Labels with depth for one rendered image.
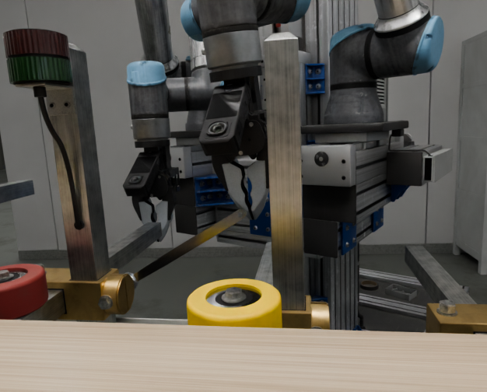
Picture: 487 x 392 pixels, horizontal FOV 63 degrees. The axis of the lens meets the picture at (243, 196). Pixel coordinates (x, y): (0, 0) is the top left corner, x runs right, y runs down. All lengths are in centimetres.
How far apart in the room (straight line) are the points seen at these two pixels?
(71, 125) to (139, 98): 33
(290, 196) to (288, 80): 12
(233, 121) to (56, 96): 20
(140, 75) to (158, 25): 40
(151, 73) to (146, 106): 6
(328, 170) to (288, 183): 48
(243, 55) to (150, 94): 32
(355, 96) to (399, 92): 218
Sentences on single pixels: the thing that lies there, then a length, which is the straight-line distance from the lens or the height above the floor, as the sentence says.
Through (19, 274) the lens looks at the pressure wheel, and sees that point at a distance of 49.
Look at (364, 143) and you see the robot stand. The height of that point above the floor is 99.
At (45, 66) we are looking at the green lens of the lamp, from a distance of 46.
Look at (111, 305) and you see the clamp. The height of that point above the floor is 84.
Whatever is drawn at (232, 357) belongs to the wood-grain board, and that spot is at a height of 90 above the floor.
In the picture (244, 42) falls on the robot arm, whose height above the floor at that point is 115.
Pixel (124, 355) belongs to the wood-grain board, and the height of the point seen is 90.
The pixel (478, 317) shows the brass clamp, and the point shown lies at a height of 83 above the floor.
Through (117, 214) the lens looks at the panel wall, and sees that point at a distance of 345.
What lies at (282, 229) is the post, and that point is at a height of 93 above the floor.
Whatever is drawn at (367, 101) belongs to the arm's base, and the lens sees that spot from 104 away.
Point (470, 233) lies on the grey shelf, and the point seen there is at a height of 23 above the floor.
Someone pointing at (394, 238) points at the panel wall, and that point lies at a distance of 333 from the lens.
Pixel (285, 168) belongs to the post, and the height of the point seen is 100.
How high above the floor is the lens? 105
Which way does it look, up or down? 10 degrees down
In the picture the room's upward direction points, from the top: 3 degrees counter-clockwise
